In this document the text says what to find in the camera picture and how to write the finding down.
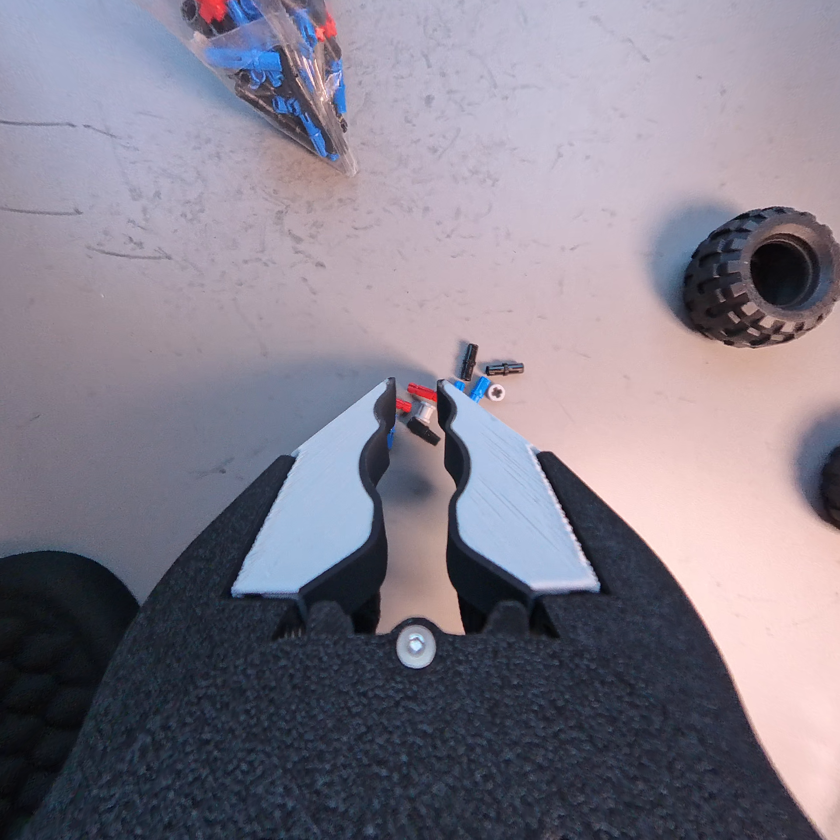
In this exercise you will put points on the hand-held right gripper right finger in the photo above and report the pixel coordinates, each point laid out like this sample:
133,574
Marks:
519,519

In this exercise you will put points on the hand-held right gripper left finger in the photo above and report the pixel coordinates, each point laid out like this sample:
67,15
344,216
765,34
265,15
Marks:
309,525

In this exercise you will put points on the small bag of toy pins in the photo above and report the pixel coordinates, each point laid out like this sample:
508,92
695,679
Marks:
282,79

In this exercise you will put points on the cluster of toy pins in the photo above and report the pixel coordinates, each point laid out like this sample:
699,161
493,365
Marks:
467,361

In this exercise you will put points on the black toy tire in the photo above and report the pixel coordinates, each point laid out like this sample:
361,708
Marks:
832,488
729,282

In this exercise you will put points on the small grey toy bush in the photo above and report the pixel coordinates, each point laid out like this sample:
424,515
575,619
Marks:
499,390

